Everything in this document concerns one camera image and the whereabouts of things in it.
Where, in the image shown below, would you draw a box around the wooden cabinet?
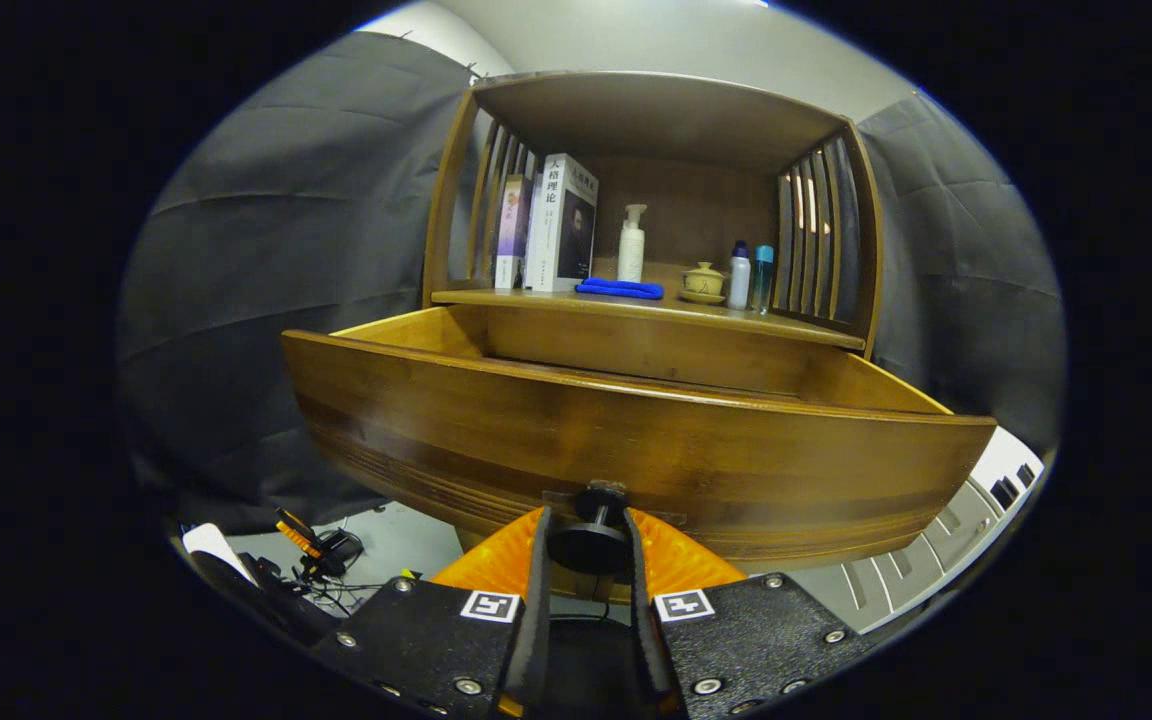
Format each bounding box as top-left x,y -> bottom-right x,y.
423,70 -> 885,361

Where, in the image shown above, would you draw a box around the yellow lidded teacup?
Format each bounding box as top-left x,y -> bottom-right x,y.
678,261 -> 728,306

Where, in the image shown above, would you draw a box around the folded blue cloth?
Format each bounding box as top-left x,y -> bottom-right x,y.
575,277 -> 665,301

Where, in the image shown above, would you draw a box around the white pump bottle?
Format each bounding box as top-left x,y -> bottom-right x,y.
617,204 -> 648,284

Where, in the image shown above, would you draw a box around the wooden countertop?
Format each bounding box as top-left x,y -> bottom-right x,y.
431,262 -> 867,351

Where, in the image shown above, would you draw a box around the thick white book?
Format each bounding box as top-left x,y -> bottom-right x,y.
524,153 -> 599,293

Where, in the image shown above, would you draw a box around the black drawer knob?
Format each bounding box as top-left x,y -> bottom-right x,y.
546,482 -> 634,576

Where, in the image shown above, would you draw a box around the black floor cables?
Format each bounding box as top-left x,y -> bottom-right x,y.
306,570 -> 417,616

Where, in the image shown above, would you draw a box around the thin purple book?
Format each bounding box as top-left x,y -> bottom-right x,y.
494,175 -> 534,290

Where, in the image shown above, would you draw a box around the wooden drawer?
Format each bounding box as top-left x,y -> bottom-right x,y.
281,305 -> 997,573

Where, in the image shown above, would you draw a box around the black backdrop cloth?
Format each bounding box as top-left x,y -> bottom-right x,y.
116,30 -> 1067,531

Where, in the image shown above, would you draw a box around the orange and black tool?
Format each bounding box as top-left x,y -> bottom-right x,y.
274,507 -> 365,586

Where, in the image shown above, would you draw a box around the white bottle with blue cap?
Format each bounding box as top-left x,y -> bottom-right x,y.
728,240 -> 752,310

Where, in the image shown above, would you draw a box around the white flat object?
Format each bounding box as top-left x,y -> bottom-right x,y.
181,523 -> 257,586

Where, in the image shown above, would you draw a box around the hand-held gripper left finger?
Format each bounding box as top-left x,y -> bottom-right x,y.
311,505 -> 552,719

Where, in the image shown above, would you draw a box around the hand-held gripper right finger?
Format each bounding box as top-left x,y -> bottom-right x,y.
622,507 -> 877,719

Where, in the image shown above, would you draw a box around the white filing cabinet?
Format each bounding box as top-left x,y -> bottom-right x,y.
786,428 -> 1045,633

